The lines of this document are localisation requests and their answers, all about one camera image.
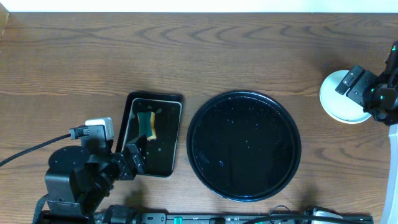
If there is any green yellow sponge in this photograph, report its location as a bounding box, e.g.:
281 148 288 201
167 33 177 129
137 111 157 141

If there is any light blue plate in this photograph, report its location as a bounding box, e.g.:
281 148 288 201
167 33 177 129
320 70 371 124

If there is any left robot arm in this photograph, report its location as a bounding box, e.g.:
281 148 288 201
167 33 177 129
33 136 147 223

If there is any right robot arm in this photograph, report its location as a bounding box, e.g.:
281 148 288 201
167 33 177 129
335 41 397 224

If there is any black rectangular tray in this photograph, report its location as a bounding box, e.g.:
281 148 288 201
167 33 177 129
116 91 183 177

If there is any black round tray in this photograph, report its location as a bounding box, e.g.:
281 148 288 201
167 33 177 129
187 91 302 202

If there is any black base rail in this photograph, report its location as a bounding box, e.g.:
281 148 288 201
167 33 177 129
92 205 374 224

